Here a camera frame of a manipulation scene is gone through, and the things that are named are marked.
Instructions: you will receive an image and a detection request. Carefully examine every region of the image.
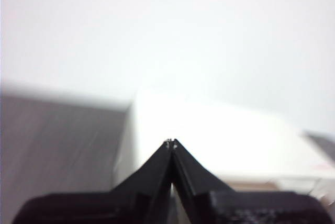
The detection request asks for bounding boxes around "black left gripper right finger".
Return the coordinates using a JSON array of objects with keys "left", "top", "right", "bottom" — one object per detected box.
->
[{"left": 171, "top": 138, "right": 333, "bottom": 224}]

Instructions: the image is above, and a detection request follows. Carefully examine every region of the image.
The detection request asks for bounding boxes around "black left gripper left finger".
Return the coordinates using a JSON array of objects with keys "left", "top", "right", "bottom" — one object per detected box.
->
[{"left": 13, "top": 138, "right": 174, "bottom": 224}]

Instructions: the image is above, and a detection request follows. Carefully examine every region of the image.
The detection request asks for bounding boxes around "cream white Toshiba toaster oven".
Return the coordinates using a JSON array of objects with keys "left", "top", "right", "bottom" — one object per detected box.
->
[{"left": 114, "top": 87, "right": 335, "bottom": 200}]

